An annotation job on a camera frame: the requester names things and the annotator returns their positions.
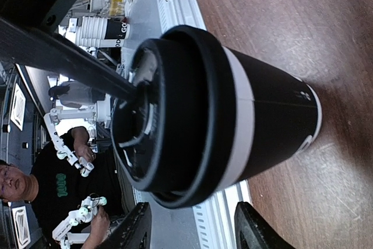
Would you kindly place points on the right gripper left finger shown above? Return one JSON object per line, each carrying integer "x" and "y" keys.
{"x": 134, "y": 231}

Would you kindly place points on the person in black shirt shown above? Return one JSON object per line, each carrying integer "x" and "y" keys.
{"x": 54, "y": 187}

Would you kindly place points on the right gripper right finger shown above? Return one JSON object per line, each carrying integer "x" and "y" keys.
{"x": 253, "y": 231}

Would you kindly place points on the stack of paper cups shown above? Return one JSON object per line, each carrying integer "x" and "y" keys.
{"x": 102, "y": 32}

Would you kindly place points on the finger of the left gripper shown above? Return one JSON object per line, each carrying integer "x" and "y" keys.
{"x": 51, "y": 52}

